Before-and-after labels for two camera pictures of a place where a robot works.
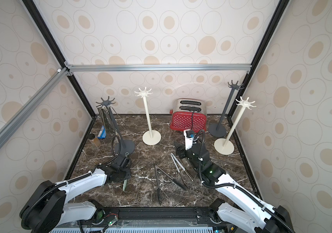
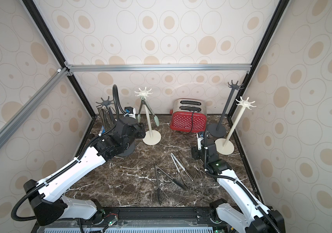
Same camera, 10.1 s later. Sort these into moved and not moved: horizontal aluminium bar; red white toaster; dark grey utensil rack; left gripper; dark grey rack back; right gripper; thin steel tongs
Moved: left gripper; right gripper
Not moved: red white toaster; dark grey utensil rack; horizontal aluminium bar; dark grey rack back; thin steel tongs
